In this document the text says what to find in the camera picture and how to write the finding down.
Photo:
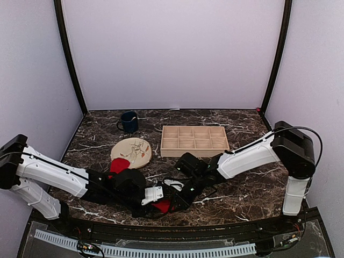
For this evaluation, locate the dark blue mug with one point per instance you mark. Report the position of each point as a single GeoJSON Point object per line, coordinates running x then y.
{"type": "Point", "coordinates": [128, 122]}

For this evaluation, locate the black front table rail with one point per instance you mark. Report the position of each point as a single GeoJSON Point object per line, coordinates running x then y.
{"type": "Point", "coordinates": [202, 221]}

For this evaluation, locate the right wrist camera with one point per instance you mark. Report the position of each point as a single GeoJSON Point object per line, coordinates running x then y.
{"type": "Point", "coordinates": [187, 163]}

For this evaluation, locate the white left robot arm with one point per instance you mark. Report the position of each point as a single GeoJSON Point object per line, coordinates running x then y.
{"type": "Point", "coordinates": [22, 167]}

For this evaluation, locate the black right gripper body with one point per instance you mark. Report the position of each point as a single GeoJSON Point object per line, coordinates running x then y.
{"type": "Point", "coordinates": [198, 187]}

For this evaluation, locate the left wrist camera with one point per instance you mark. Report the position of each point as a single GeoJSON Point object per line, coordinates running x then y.
{"type": "Point", "coordinates": [152, 194]}

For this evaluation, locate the left black frame post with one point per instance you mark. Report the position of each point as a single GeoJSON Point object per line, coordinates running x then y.
{"type": "Point", "coordinates": [68, 55]}

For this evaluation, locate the cream plate with bird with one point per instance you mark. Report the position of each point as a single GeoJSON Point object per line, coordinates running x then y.
{"type": "Point", "coordinates": [136, 151]}

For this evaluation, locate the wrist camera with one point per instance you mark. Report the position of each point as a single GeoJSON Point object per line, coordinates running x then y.
{"type": "Point", "coordinates": [187, 163]}
{"type": "Point", "coordinates": [152, 194]}

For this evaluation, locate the right black frame post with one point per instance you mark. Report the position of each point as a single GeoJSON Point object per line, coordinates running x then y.
{"type": "Point", "coordinates": [278, 56]}

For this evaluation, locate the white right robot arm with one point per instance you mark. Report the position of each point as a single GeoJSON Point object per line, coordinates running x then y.
{"type": "Point", "coordinates": [285, 143]}

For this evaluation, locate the wooden compartment tray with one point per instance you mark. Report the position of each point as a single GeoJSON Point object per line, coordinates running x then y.
{"type": "Point", "coordinates": [200, 141]}

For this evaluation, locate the black frame post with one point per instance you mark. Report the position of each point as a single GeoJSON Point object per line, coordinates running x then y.
{"type": "Point", "coordinates": [68, 55]}
{"type": "Point", "coordinates": [278, 56]}

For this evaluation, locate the red sock on plate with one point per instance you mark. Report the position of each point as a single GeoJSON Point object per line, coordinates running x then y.
{"type": "Point", "coordinates": [118, 165]}

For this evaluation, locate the white slotted cable duct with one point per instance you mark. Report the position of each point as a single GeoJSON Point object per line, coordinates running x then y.
{"type": "Point", "coordinates": [131, 248]}

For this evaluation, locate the red sock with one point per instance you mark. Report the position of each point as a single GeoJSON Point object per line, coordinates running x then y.
{"type": "Point", "coordinates": [118, 165]}
{"type": "Point", "coordinates": [163, 205]}

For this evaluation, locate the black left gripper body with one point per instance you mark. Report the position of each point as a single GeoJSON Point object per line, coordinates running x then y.
{"type": "Point", "coordinates": [136, 213]}

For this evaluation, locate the small circuit board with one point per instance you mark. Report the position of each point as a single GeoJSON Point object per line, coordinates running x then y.
{"type": "Point", "coordinates": [87, 248]}

